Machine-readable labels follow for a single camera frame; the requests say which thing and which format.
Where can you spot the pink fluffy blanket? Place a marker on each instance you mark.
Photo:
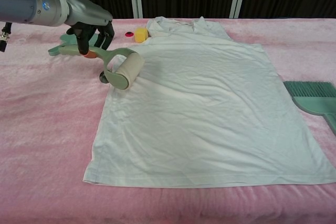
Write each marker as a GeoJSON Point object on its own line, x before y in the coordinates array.
{"type": "Point", "coordinates": [39, 129]}

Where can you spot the yellow sponge block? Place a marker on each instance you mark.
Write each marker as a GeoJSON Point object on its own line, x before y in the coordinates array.
{"type": "Point", "coordinates": [141, 35]}

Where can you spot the green lint roller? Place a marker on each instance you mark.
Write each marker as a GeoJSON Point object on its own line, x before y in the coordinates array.
{"type": "Point", "coordinates": [131, 69]}

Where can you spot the green plastic hand brush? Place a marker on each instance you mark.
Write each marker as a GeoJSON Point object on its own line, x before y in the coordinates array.
{"type": "Point", "coordinates": [312, 103]}

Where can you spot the metal spoon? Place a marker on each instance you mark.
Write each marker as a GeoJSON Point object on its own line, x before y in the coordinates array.
{"type": "Point", "coordinates": [102, 78]}

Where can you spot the small red round cap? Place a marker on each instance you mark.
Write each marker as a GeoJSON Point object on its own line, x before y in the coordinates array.
{"type": "Point", "coordinates": [129, 34]}

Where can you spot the green plastic dustpan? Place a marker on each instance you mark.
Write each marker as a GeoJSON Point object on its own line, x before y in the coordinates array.
{"type": "Point", "coordinates": [53, 51]}

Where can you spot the white sleeveless shirt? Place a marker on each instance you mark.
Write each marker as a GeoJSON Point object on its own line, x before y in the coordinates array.
{"type": "Point", "coordinates": [197, 103]}

